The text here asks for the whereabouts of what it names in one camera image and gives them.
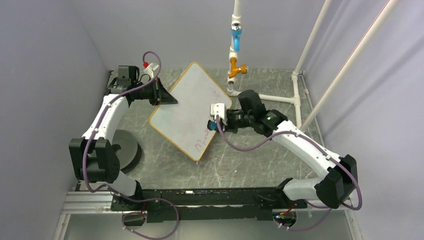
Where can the orange faucet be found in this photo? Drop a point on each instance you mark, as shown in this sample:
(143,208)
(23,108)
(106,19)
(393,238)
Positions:
(234,69)

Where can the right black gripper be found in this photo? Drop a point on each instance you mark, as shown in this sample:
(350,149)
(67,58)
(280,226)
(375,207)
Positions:
(228,127)

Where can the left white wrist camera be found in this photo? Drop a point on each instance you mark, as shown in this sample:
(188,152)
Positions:
(151,69)

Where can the white pvc pipe frame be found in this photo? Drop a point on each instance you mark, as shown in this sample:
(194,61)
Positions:
(352,51)

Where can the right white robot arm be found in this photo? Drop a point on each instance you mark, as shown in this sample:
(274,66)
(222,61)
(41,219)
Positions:
(336,177)

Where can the aluminium frame rail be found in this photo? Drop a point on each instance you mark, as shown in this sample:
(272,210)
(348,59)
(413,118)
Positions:
(79,202)

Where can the yellow framed whiteboard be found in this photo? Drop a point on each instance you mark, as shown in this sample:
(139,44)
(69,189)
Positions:
(184,124)

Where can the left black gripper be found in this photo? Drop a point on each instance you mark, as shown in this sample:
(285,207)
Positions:
(161,96)

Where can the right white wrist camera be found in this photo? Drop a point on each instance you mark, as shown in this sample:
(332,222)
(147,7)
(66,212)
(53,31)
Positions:
(219,111)

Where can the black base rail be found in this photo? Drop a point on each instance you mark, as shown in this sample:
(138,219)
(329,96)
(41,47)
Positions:
(273,195)

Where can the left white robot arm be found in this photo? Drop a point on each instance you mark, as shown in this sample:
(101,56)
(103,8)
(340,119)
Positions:
(94,160)

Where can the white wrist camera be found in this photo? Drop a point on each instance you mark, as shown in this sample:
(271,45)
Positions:
(219,111)
(151,69)

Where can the blue pipe valve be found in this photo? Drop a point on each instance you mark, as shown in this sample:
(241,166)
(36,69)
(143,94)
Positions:
(236,32)

